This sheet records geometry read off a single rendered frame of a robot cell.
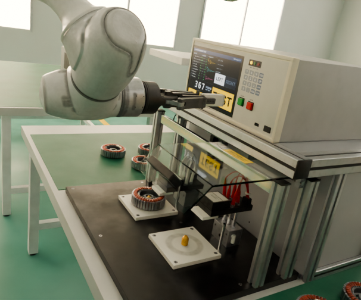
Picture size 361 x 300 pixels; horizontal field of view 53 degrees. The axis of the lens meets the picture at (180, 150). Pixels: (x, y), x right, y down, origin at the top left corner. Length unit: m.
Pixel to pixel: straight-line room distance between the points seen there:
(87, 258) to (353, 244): 0.76
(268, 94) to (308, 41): 7.29
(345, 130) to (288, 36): 6.71
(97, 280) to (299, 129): 0.62
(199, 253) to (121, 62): 0.60
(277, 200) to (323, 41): 7.79
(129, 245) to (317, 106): 0.61
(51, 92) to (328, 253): 0.83
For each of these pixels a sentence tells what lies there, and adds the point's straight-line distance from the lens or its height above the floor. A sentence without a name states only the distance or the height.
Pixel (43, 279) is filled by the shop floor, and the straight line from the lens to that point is 2.14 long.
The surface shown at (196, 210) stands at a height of 0.88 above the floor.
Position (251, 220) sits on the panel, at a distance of 1.18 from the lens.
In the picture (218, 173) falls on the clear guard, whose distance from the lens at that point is 0.78.
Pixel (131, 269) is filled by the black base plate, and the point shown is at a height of 0.77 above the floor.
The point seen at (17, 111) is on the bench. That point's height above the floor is 0.73.
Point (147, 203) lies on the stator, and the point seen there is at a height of 0.81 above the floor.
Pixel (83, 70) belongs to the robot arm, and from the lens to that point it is 0.65.
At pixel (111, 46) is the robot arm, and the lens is 0.59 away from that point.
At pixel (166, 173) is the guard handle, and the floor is 1.06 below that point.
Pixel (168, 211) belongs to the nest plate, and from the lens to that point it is 1.19.
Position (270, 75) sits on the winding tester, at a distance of 0.93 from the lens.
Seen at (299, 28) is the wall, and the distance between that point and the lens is 7.96.
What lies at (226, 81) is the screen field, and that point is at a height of 1.22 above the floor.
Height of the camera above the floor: 1.35
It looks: 19 degrees down
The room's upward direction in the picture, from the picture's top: 9 degrees clockwise
